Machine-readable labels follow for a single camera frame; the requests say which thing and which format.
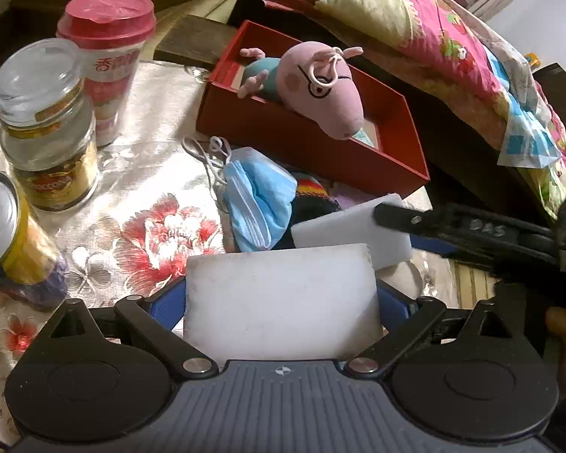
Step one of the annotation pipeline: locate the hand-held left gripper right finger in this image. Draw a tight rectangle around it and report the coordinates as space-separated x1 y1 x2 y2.
343 277 525 381

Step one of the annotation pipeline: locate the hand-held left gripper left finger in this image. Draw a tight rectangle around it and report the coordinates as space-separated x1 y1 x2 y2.
42 276 220 381

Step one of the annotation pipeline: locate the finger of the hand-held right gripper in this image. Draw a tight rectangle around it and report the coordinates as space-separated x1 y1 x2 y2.
411 238 501 275
372 200 558 259

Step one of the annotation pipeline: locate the small white sponge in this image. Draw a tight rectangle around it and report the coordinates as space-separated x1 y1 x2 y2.
291 193 413 272

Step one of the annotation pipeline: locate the purple towel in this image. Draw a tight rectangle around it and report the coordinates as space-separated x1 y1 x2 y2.
329 182 369 209

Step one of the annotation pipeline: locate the large white sponge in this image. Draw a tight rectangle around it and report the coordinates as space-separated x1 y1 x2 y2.
184 244 383 360

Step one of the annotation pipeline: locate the colourful knitted cloth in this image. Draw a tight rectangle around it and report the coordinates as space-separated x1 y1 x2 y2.
288 174 344 227

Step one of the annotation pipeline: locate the blue face mask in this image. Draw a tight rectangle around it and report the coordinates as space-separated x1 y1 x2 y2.
183 136 299 253

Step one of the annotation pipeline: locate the red box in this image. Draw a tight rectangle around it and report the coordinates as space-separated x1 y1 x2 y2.
195 20 430 199

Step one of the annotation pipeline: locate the floral tablecloth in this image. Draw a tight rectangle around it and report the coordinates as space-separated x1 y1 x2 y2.
0 59 458 449

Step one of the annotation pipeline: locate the yellow drink can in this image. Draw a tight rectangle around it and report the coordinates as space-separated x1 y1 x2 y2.
0 170 70 312

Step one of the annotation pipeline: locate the pink pig plush toy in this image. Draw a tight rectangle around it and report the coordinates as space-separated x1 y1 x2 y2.
237 42 365 141

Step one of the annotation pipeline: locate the glass jar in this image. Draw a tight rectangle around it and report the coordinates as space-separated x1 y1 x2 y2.
0 38 100 212

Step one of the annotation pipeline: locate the pink floral quilt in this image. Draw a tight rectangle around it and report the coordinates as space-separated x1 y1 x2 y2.
263 0 566 220

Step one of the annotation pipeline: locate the red lid paper cup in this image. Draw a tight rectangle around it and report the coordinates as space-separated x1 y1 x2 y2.
57 0 157 148

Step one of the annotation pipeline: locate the dark wooden board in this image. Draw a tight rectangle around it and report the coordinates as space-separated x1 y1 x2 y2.
153 14 240 71

